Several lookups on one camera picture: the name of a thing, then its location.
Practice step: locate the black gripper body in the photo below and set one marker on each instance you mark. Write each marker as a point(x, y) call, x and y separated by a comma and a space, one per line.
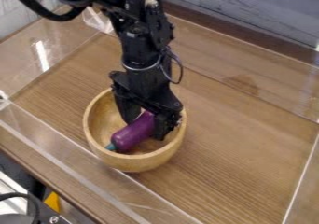
point(147, 86)

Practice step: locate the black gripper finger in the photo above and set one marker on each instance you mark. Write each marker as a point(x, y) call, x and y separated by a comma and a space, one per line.
point(128, 108)
point(165, 123)

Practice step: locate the purple toy eggplant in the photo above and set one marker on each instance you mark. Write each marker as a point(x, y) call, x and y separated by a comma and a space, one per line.
point(133, 133)

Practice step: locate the brown wooden bowl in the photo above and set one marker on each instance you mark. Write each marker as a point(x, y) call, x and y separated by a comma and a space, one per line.
point(148, 154)

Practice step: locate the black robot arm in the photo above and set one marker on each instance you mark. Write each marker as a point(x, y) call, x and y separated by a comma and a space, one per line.
point(140, 25)

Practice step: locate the yellow black base equipment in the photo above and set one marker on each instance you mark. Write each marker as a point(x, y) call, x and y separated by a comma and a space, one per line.
point(21, 208)

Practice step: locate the clear acrylic tray wall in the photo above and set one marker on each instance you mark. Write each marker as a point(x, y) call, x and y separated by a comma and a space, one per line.
point(247, 166)

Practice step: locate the clear acrylic corner bracket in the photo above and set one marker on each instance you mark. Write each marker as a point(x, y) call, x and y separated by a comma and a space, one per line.
point(97, 21)

